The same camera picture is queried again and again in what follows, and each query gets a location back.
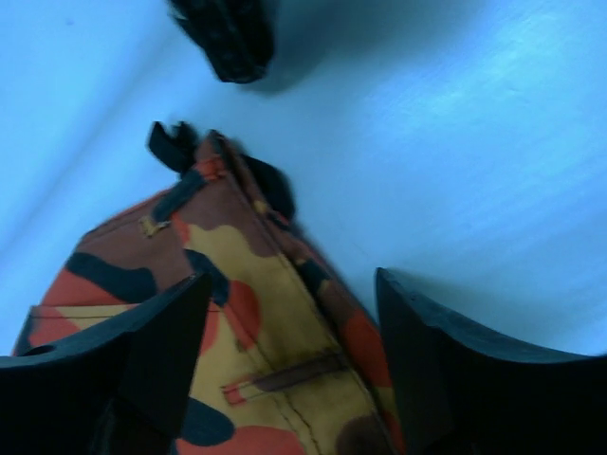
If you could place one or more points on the black white patterned garment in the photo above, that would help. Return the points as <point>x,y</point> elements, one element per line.
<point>236,37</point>

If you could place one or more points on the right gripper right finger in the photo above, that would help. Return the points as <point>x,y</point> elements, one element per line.
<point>463,388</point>

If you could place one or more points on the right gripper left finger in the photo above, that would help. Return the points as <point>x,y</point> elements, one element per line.
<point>118,387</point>

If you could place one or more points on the orange camouflage trousers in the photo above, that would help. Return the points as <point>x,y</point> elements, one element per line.
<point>290,362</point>

